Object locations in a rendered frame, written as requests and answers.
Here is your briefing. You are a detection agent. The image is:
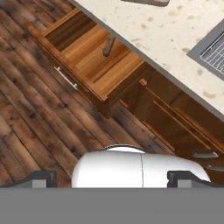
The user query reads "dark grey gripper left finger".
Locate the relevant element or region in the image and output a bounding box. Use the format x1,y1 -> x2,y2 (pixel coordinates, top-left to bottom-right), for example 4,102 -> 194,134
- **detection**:
0,170 -> 57,189

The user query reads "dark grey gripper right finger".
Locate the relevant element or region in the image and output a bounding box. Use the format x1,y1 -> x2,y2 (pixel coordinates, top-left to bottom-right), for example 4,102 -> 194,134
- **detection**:
166,170 -> 224,189

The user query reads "open wooden drawer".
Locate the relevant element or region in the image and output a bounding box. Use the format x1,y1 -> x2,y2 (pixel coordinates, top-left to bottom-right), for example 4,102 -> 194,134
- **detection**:
24,7 -> 151,119

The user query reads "wooden cupboard door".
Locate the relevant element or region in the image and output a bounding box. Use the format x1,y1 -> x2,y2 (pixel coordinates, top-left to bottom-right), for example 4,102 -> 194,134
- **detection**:
138,77 -> 224,160

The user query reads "white rounded object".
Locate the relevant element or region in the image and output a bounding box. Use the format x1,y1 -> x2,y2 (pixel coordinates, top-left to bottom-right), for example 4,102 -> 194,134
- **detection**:
71,144 -> 212,189

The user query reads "grey steel sink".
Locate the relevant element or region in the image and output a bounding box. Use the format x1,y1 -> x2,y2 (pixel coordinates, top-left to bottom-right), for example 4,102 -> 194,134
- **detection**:
186,18 -> 224,81

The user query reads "grey flat object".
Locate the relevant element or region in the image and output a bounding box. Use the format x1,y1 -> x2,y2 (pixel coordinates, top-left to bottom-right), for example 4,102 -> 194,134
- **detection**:
120,0 -> 171,8

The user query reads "silver cupboard door handle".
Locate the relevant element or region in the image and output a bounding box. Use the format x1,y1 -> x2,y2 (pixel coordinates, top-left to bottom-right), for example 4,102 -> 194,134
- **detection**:
206,164 -> 224,173
192,150 -> 220,160

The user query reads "silver drawer handle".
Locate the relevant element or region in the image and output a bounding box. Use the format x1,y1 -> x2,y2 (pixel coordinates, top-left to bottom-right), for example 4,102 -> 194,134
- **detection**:
53,66 -> 80,91

